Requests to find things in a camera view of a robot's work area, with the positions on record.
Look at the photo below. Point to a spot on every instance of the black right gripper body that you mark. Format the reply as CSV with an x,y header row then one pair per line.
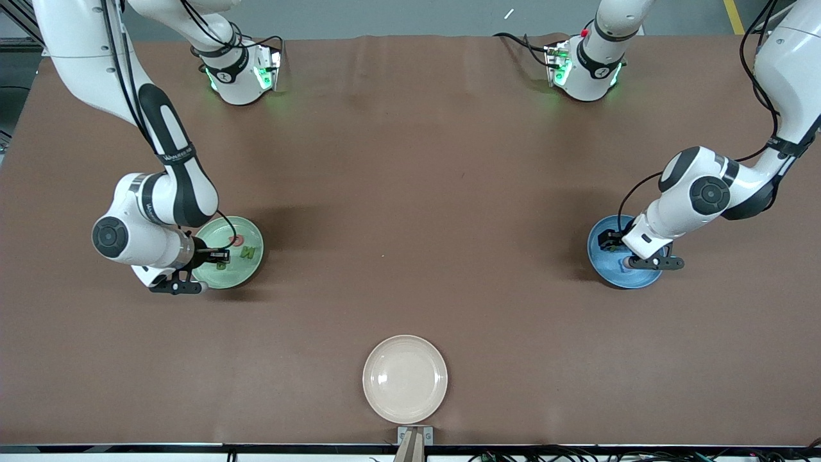
x,y
203,251

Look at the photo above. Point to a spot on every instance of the red round capital letter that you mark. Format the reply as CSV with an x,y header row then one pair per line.
x,y
237,242

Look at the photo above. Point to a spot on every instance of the green capital letter N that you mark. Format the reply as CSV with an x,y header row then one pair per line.
x,y
249,252

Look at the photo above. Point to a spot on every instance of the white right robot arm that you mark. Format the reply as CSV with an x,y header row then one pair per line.
x,y
70,51

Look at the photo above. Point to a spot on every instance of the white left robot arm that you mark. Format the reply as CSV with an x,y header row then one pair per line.
x,y
792,70

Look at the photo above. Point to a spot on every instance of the blue round plate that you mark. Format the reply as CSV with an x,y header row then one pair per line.
x,y
600,266

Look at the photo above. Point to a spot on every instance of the green round plate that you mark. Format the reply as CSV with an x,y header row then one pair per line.
x,y
247,273

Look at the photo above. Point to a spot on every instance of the brown table mat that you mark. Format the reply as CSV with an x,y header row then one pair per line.
x,y
410,160

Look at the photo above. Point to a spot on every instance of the beige round plate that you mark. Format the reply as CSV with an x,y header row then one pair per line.
x,y
405,378

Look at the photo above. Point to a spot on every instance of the yellow floor tape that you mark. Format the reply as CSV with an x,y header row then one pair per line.
x,y
734,16

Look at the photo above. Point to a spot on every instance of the tan support pole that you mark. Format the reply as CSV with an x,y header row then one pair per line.
x,y
410,449

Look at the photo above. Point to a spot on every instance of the grey metal mount bracket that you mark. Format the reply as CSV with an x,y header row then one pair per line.
x,y
402,436

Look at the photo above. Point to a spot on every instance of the aluminium frame profile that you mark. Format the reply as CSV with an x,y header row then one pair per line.
x,y
29,22

